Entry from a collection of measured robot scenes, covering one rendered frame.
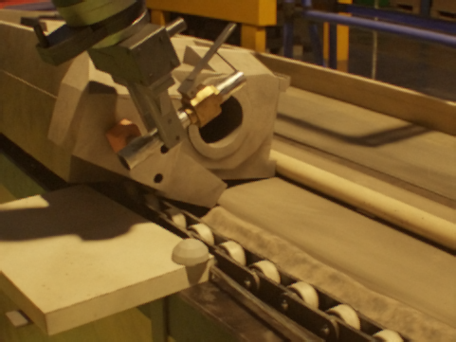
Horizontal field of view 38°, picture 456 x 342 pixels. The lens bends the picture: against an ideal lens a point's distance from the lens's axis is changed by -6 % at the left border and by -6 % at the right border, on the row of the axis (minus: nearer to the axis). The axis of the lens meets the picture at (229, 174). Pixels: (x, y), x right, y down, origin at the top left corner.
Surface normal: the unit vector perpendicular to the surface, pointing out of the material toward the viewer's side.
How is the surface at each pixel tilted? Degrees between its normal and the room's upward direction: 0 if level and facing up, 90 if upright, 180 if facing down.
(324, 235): 0
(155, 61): 90
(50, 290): 0
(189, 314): 90
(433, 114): 90
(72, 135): 71
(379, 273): 0
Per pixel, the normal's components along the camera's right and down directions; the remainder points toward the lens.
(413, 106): -0.81, 0.18
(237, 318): 0.01, -0.94
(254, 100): 0.58, 0.28
